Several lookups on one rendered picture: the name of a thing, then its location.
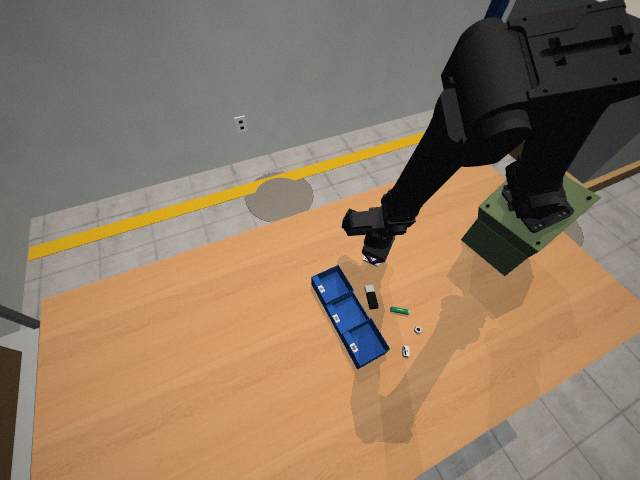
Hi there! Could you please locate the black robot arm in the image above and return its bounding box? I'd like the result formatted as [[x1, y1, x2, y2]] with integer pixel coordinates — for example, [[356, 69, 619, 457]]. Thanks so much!
[[342, 0, 640, 249]]

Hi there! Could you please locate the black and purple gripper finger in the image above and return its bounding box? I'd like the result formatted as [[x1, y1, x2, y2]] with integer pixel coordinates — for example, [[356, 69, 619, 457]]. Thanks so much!
[[362, 253, 387, 265]]

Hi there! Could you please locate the black and white eraser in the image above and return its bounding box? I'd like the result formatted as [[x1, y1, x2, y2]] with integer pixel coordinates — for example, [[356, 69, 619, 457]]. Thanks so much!
[[365, 285, 379, 310]]

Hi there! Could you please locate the blue rack of bins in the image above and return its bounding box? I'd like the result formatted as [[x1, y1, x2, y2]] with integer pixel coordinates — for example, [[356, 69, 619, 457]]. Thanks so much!
[[311, 265, 390, 370]]

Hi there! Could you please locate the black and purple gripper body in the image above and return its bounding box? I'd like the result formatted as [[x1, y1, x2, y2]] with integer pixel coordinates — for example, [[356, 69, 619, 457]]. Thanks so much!
[[362, 230, 396, 261]]

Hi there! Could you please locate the green battery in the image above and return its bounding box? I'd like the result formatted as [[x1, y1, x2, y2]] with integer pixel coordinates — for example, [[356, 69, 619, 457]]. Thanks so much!
[[390, 306, 410, 315]]

